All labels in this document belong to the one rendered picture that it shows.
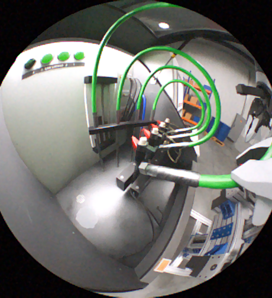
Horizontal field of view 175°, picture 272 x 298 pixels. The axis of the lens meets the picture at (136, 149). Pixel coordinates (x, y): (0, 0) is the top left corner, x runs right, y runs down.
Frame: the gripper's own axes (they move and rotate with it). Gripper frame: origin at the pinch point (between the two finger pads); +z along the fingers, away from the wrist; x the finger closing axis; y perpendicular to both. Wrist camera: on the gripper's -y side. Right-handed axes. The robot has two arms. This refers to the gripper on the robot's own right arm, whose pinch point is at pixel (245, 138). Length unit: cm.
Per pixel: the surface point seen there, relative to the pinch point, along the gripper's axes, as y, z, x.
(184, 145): -19.0, 10.9, -4.8
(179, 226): -6.1, 28.8, -19.4
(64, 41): -54, -18, -21
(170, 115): -29.8, 9.4, 19.1
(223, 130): 190, 54, 433
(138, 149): -29.1, 12.8, -13.3
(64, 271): -23, 14, -43
